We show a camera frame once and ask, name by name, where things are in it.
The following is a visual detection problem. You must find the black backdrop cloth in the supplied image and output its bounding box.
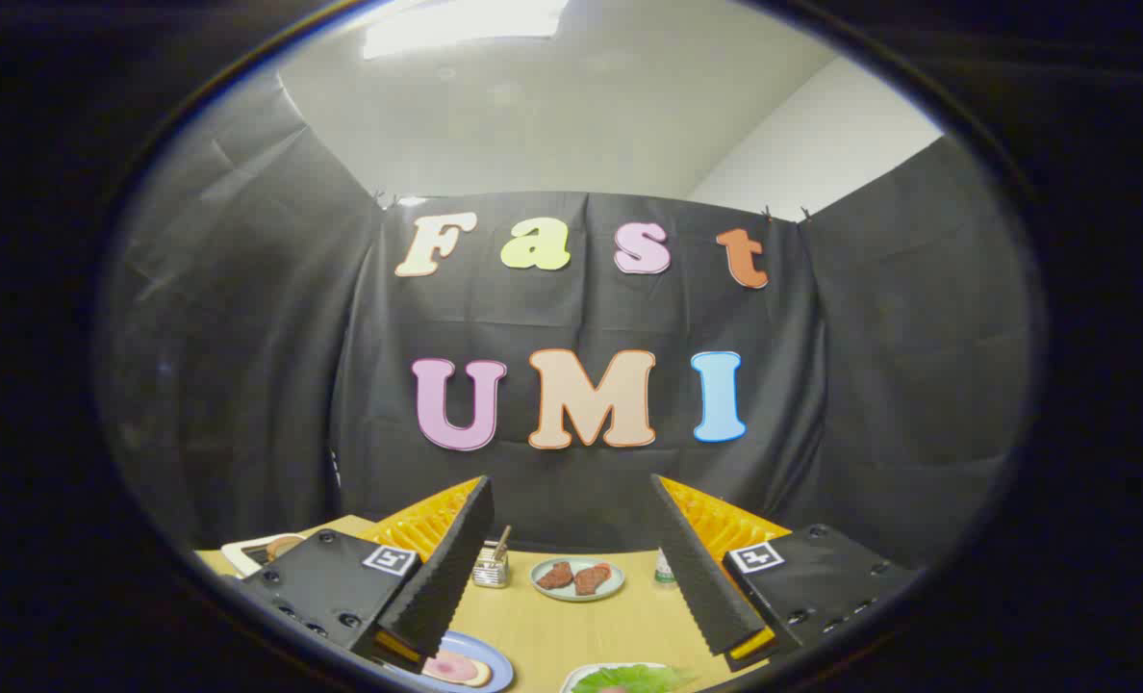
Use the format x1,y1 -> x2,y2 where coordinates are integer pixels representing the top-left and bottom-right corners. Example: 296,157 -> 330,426
100,72 -> 1039,571

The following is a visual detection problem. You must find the ceiling light panel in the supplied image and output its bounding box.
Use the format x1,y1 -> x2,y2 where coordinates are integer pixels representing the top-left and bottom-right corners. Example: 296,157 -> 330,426
362,0 -> 570,61

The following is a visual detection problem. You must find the blue plate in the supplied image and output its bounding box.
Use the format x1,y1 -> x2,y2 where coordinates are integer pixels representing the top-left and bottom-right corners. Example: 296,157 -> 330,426
379,630 -> 516,693

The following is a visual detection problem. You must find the pale green plate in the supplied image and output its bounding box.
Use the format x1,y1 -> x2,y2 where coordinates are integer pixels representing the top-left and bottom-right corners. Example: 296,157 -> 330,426
530,557 -> 626,603

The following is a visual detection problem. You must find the pink ham slice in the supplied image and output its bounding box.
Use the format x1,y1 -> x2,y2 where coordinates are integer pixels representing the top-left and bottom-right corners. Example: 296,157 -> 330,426
422,652 -> 481,684

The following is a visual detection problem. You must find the bread slice under ham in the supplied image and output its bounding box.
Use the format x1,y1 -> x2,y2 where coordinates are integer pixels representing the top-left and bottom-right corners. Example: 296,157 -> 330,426
418,650 -> 494,689

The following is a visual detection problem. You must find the wire utensil holder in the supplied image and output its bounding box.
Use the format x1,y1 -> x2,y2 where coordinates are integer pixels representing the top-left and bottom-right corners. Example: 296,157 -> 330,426
472,544 -> 512,589

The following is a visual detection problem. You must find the white plate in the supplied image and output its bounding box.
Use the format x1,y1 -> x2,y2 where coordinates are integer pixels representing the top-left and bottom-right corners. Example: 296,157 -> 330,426
560,661 -> 699,693

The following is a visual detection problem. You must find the green lettuce leaf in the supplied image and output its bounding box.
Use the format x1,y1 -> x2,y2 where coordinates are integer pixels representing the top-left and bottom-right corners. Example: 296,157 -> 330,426
571,664 -> 699,693

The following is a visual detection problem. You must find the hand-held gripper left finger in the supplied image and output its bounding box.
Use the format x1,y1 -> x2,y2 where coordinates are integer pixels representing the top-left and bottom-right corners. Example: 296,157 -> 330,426
240,475 -> 496,675

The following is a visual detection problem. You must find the white toaster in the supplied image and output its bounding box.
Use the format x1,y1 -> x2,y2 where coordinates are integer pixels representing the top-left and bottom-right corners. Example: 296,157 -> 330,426
220,532 -> 309,578

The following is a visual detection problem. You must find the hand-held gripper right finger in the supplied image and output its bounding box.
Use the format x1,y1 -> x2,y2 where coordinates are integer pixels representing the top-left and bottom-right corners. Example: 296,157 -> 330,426
648,474 -> 920,673

